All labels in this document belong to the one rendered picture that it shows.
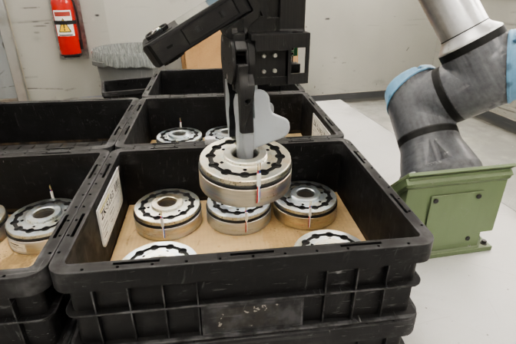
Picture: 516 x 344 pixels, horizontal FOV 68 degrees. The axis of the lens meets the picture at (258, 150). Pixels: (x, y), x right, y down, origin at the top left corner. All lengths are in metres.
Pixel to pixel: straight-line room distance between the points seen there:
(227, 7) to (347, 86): 3.76
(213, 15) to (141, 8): 3.17
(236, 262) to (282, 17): 0.25
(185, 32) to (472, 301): 0.62
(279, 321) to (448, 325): 0.32
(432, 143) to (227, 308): 0.50
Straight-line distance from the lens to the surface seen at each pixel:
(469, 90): 0.79
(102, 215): 0.55
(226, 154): 0.42
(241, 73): 0.38
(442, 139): 0.79
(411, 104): 0.81
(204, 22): 0.39
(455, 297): 0.76
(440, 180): 0.73
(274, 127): 0.42
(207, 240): 0.59
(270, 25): 0.41
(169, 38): 0.39
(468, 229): 0.83
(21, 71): 3.77
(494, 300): 0.78
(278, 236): 0.60
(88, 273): 0.42
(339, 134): 0.70
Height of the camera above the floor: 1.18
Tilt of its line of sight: 24 degrees down
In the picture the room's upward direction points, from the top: straight up
